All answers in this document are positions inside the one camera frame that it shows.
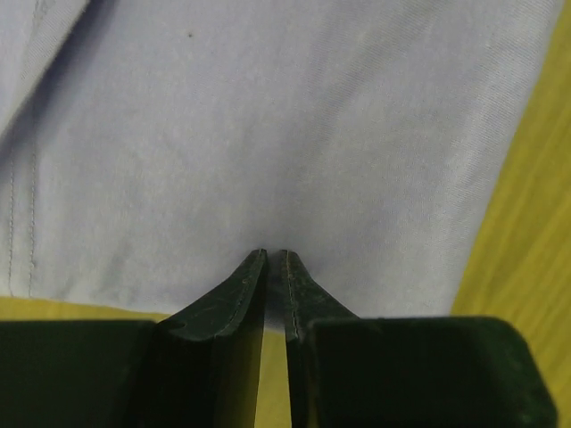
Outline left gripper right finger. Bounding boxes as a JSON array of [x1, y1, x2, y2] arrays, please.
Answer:
[[277, 250, 358, 427]]

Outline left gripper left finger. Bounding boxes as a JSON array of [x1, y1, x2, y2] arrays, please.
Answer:
[[142, 250, 268, 427]]

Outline lavender t shirt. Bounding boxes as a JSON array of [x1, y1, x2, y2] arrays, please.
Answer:
[[1, 1, 563, 317]]

